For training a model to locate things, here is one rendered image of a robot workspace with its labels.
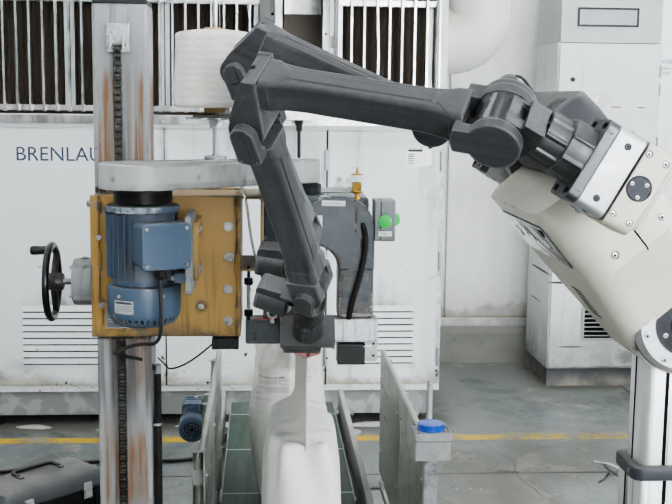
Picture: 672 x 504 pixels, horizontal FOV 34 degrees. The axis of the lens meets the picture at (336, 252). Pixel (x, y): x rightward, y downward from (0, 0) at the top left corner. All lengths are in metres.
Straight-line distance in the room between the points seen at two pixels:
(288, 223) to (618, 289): 0.53
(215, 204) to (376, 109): 0.93
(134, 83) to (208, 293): 0.49
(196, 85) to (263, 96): 0.63
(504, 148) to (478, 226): 5.11
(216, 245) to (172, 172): 0.27
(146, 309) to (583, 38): 4.18
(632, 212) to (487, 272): 5.14
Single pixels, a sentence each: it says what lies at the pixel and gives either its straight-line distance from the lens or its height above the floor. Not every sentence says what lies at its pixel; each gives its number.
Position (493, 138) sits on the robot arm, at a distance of 1.50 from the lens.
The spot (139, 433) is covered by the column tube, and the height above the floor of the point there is 0.79.
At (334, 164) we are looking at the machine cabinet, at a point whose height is 1.25.
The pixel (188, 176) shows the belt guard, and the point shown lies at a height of 1.39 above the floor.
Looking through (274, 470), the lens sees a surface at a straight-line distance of 2.47.
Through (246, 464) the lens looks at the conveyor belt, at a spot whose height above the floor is 0.38.
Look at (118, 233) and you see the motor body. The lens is 2.27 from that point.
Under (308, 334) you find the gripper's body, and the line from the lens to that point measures 2.03.
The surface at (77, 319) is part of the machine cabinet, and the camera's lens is 5.33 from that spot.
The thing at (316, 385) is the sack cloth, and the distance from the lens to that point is 3.16.
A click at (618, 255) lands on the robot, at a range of 1.71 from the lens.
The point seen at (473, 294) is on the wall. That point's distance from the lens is 6.67.
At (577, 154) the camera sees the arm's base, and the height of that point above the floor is 1.48.
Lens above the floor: 1.55
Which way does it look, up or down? 8 degrees down
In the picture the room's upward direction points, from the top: 1 degrees clockwise
